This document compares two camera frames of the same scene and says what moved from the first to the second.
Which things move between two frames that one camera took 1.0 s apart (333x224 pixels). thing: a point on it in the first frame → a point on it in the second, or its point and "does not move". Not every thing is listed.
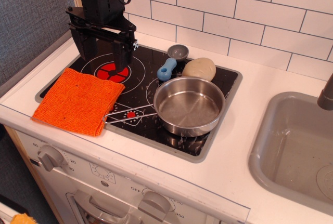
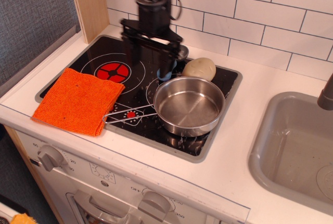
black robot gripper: x=102 y=15 → x=154 y=24
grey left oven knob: x=49 y=157 does not move
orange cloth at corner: x=23 y=219 does not move
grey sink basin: x=291 y=149 does not move
